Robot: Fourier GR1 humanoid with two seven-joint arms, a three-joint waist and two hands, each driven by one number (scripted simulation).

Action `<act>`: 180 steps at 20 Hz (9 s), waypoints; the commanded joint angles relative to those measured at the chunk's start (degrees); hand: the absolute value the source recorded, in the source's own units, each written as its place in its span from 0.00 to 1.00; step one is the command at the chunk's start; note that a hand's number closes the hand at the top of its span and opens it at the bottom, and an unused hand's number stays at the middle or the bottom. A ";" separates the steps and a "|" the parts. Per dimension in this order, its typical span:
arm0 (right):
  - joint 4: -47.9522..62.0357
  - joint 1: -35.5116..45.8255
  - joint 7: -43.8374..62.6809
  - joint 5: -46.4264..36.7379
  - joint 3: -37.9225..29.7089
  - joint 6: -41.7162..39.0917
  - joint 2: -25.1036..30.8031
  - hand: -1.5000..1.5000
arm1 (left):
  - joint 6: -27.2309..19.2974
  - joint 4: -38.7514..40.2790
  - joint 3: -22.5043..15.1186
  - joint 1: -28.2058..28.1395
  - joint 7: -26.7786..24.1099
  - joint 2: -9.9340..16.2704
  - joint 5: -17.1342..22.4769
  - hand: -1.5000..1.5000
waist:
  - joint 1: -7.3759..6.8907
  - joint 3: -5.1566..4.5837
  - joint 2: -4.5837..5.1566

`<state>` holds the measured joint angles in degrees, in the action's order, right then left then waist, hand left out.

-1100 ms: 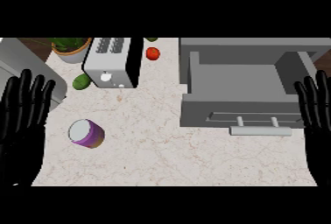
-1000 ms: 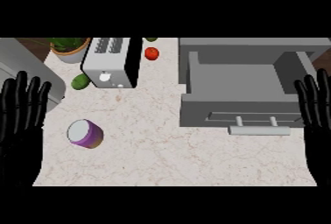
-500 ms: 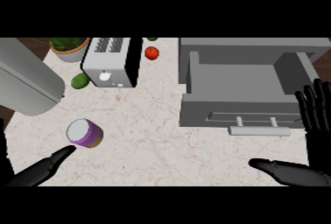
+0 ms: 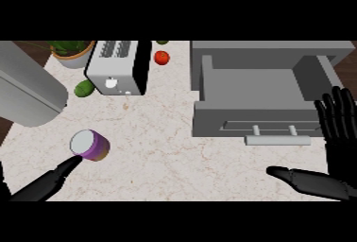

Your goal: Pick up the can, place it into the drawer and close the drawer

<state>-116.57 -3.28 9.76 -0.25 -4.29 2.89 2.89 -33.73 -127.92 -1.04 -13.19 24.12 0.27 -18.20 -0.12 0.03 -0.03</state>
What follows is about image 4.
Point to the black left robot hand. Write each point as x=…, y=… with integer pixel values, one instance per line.
x=49, y=182

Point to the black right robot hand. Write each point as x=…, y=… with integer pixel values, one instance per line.
x=338, y=148

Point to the purple can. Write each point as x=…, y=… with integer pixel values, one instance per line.
x=90, y=145

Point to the grey drawer tray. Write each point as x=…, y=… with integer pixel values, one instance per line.
x=252, y=83

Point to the large grey rounded appliance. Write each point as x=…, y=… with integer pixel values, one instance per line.
x=25, y=91

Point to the grey cabinet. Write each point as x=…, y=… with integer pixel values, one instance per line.
x=268, y=48

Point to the silver toaster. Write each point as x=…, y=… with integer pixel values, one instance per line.
x=114, y=67

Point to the potted green plant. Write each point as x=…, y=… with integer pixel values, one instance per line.
x=71, y=55

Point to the red tomato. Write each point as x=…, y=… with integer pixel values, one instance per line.
x=161, y=58

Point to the small green vegetable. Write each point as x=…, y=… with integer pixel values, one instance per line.
x=162, y=42

